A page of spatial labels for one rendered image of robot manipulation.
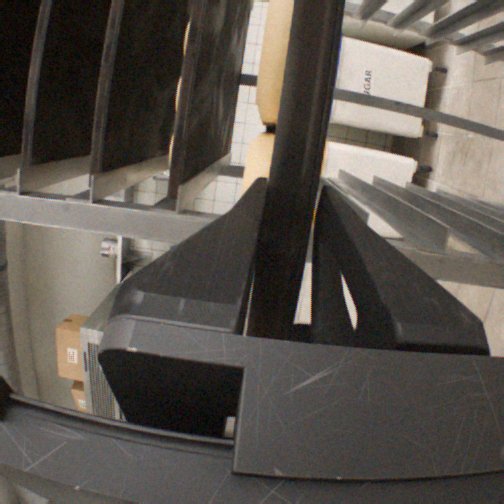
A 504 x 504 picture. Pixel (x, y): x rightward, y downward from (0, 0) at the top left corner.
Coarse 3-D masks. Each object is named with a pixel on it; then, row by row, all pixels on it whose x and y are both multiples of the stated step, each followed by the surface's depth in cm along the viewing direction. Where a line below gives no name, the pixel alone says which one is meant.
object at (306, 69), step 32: (320, 0) 10; (320, 32) 11; (288, 64) 11; (320, 64) 11; (288, 96) 11; (320, 96) 11; (288, 128) 12; (320, 128) 12; (288, 160) 12; (320, 160) 12; (288, 192) 12; (288, 224) 12; (288, 256) 13; (256, 288) 13; (288, 288) 13; (256, 320) 13; (288, 320) 13
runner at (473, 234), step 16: (400, 192) 79; (416, 208) 69; (432, 208) 63; (448, 208) 57; (448, 224) 56; (464, 224) 51; (480, 224) 47; (464, 240) 47; (480, 240) 47; (496, 240) 43; (496, 256) 41
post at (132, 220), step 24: (0, 216) 39; (24, 216) 39; (48, 216) 39; (72, 216) 39; (96, 216) 39; (120, 216) 39; (144, 216) 39; (168, 216) 39; (192, 216) 39; (216, 216) 41; (168, 240) 40; (312, 240) 39; (432, 264) 40; (456, 264) 40; (480, 264) 40
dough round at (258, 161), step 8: (256, 136) 16; (256, 144) 15; (264, 144) 15; (272, 144) 15; (248, 152) 15; (256, 152) 14; (264, 152) 15; (248, 160) 15; (256, 160) 14; (264, 160) 14; (248, 168) 14; (256, 168) 14; (264, 168) 14; (248, 176) 14; (256, 176) 14; (264, 176) 14; (248, 184) 14
